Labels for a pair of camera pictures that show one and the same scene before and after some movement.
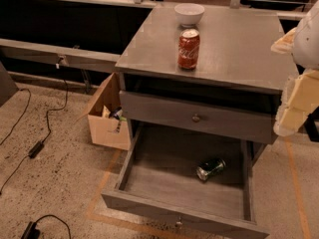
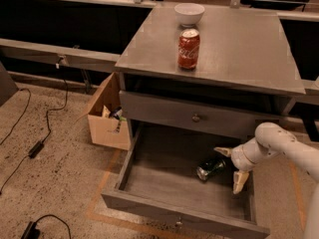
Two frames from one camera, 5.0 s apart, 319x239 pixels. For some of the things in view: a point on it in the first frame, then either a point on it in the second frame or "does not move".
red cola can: [188, 49] does not move
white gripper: [308, 40] -> [241, 157]
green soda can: [209, 166] does not move
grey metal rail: [46, 53] does not move
